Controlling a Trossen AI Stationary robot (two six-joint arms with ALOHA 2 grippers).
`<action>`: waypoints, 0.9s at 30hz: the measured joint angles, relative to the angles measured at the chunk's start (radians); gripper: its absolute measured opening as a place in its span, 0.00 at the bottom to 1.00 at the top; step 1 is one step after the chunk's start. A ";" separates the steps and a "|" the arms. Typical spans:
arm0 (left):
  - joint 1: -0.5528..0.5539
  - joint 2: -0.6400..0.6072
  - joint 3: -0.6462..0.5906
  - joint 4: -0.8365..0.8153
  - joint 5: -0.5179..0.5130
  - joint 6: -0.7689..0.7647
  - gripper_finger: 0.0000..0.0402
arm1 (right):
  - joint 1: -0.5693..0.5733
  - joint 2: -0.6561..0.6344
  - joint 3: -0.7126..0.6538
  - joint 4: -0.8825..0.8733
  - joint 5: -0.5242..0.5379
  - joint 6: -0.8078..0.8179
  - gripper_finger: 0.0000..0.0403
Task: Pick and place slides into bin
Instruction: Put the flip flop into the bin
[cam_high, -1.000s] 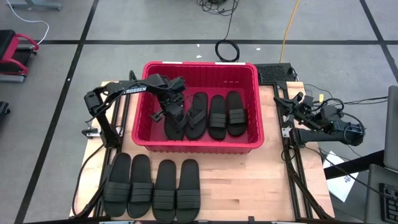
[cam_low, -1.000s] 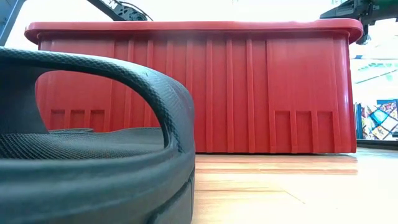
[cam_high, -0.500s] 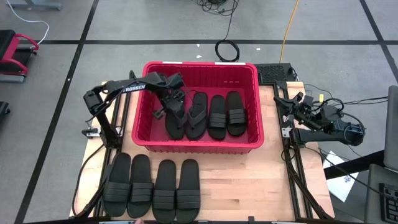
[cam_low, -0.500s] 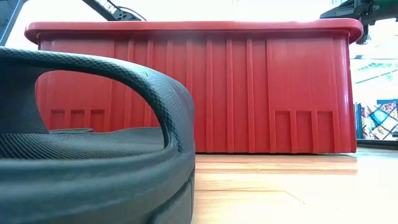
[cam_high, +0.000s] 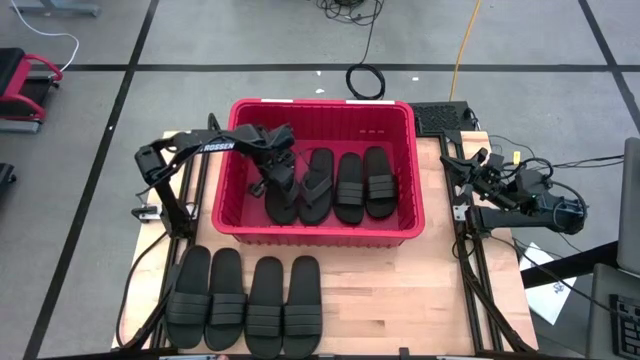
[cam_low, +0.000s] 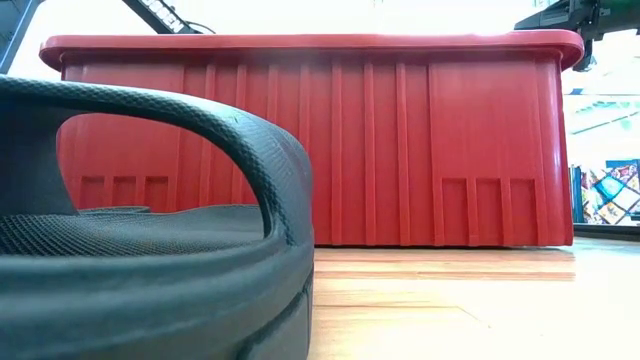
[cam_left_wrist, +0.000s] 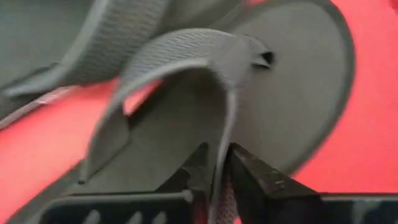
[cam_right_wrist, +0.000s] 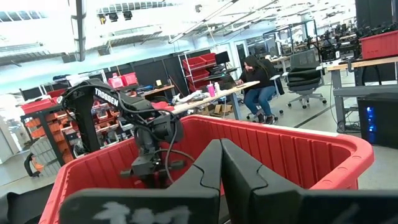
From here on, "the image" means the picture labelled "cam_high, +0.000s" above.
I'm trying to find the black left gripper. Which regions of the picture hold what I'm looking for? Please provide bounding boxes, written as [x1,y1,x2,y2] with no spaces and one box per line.
[249,145,302,207]

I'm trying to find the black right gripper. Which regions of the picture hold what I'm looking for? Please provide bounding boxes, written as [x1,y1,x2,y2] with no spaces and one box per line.
[440,153,516,210]

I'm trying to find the black flip-flop sandal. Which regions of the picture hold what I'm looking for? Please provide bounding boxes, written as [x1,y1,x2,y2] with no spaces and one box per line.
[263,149,301,226]
[298,147,335,226]

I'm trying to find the black velcro strap slide sandal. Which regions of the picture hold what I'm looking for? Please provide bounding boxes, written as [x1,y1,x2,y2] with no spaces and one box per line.
[333,152,366,225]
[363,145,399,220]

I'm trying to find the red plastic bin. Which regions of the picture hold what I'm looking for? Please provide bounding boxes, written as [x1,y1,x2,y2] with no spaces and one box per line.
[211,98,427,249]

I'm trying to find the black vented electronics box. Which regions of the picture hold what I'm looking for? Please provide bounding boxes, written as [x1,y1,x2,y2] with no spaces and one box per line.
[409,101,475,135]

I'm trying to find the black metal bar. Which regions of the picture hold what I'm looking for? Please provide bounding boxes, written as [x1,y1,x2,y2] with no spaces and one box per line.
[519,239,619,290]

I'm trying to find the white paper sheet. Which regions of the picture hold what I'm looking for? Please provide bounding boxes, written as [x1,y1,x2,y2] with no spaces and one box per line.
[519,242,580,326]

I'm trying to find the grey upright panel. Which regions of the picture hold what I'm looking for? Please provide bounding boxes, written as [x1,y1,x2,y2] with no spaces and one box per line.
[616,137,640,277]

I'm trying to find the grey desk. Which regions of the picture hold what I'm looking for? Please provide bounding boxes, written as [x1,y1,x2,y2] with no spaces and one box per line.
[584,263,640,360]

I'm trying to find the black keyboard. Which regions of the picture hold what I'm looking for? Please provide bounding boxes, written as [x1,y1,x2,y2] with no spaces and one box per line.
[608,293,640,360]

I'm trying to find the red black cart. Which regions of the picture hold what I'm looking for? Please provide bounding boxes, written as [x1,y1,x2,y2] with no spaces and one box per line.
[0,47,65,134]

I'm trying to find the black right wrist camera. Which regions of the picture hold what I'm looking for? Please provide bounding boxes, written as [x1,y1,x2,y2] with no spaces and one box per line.
[474,148,505,169]

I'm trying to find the black aluminium frame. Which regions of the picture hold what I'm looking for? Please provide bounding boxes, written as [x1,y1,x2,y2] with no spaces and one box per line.
[438,128,539,354]
[119,112,221,351]

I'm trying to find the yellow cable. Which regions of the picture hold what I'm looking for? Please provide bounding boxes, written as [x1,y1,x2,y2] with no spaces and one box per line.
[448,0,483,103]

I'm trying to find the black coiled cable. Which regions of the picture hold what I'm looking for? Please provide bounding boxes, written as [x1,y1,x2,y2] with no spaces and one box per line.
[345,0,387,101]

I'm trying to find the black cable bundle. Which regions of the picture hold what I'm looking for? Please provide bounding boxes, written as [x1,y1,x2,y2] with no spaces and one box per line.
[314,0,386,27]

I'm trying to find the white cable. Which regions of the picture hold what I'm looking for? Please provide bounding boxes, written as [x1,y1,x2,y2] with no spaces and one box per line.
[9,0,81,72]

